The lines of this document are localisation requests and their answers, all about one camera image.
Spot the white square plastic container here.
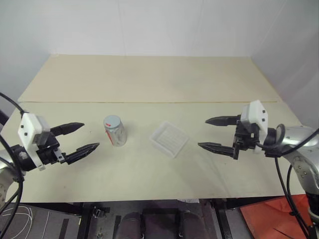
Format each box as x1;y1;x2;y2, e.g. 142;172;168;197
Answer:
148;120;189;159

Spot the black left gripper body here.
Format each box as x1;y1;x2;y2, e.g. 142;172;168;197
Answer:
32;131;68;166

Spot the orange cloth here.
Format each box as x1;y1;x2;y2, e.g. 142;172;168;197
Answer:
239;194;313;239

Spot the dark rounded shape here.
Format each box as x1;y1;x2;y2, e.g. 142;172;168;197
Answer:
119;211;142;239
179;210;203;239

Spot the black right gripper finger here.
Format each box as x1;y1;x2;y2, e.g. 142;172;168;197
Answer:
204;115;242;127
197;142;237;157

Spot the thin white cable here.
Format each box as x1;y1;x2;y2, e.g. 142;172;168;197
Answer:
0;206;33;239

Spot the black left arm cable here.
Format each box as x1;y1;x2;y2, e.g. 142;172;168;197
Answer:
0;92;26;220

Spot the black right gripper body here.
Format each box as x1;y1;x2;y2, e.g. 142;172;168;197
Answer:
232;120;261;160

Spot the small metal bracket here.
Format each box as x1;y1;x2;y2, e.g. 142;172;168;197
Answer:
91;206;111;219

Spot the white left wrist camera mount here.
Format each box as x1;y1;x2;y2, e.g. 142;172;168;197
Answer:
17;113;52;172

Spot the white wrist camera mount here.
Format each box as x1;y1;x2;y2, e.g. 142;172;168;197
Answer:
17;113;52;172
240;100;270;153

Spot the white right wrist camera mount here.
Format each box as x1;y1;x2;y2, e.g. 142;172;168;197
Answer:
240;100;270;153

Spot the grey lid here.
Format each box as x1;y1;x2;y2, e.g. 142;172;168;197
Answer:
103;115;122;132

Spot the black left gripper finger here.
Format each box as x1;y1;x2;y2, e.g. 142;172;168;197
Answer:
50;121;85;137
65;142;101;165

